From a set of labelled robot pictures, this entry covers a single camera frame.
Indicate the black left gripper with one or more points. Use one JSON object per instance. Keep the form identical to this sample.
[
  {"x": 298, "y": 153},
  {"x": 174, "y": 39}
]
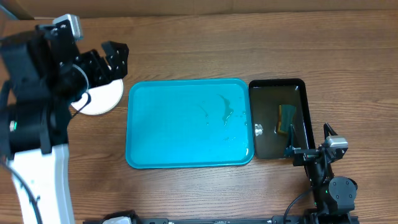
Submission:
[{"x": 100, "y": 66}]

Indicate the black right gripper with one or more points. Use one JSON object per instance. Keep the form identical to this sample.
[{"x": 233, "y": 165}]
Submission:
[{"x": 310, "y": 154}]

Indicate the green and yellow sponge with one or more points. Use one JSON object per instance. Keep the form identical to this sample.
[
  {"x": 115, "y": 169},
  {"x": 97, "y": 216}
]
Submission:
[{"x": 286, "y": 116}]

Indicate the white plate with red stain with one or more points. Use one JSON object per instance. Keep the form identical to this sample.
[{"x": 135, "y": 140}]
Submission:
[{"x": 100, "y": 100}]

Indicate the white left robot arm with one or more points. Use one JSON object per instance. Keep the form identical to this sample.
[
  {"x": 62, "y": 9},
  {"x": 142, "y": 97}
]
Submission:
[{"x": 47, "y": 73}]

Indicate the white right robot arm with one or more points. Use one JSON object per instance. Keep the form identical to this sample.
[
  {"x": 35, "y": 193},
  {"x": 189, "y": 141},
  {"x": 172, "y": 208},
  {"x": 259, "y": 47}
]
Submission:
[{"x": 333, "y": 196}]

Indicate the black water tray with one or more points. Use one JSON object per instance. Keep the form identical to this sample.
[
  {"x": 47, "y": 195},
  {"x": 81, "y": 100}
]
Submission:
[{"x": 265, "y": 96}]

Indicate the teal plastic tray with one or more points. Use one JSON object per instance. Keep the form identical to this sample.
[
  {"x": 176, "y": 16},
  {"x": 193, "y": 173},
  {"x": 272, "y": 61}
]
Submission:
[{"x": 189, "y": 123}]

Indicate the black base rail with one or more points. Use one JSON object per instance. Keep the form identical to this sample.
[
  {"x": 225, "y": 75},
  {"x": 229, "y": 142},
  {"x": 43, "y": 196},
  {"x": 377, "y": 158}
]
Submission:
[{"x": 129, "y": 216}]

